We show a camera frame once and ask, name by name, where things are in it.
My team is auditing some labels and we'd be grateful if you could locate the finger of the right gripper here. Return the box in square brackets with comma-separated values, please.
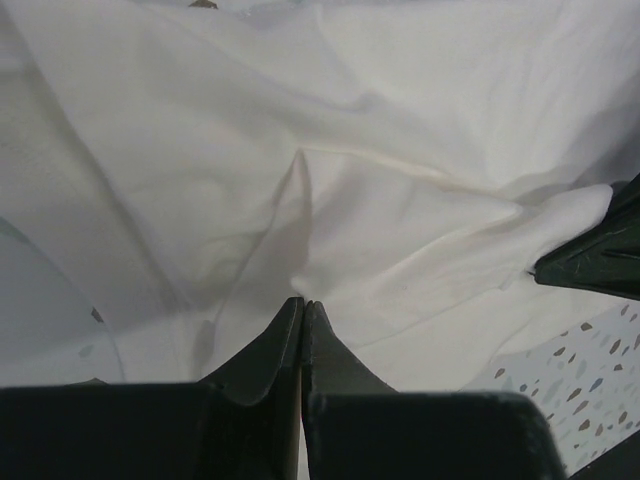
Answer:
[533, 178, 639, 298]

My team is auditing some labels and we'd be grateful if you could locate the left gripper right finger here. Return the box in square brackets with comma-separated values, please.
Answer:
[302, 302, 566, 480]

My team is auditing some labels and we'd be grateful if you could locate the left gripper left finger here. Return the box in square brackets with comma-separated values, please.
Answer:
[1, 298, 304, 479]

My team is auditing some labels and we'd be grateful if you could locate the white t shirt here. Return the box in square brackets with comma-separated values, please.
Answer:
[1, 1, 639, 390]

